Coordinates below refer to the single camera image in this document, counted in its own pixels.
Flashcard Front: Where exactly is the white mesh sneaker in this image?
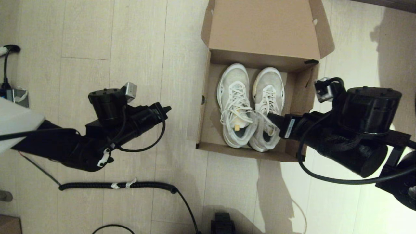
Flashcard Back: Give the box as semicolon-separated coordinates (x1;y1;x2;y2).
248;67;286;152
216;63;259;149

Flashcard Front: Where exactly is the brown cardboard shoe box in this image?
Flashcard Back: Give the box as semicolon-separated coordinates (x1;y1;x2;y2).
196;0;335;163

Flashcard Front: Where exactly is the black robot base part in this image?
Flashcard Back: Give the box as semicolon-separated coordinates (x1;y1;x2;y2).
211;213;235;234

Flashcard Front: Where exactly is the grey power inverter box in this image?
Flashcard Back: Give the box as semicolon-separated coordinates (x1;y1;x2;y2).
0;87;29;108

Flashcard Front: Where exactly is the small brown cardboard box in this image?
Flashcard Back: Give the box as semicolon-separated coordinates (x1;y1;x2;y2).
0;214;22;234

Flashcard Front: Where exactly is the white tape strip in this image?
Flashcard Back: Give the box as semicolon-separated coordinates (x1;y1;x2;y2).
111;178;138;189

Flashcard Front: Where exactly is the dark wooden furniture edge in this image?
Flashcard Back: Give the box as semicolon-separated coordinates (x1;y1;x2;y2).
353;0;416;13

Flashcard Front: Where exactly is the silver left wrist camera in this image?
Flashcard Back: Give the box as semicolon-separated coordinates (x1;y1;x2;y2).
121;82;137;103

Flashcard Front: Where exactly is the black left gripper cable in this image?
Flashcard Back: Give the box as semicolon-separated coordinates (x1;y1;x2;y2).
115;107;166;152

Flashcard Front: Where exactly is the white left arm cable clip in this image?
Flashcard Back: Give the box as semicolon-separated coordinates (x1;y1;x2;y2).
97;149;114;168

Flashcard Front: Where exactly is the black coiled floor cable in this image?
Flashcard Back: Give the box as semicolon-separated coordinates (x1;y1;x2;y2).
19;152;202;234

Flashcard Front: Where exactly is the black cable loop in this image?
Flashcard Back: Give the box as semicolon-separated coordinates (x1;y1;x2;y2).
93;224;135;234

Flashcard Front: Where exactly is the black power plug cable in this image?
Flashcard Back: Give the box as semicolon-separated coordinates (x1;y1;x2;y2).
0;45;20;91

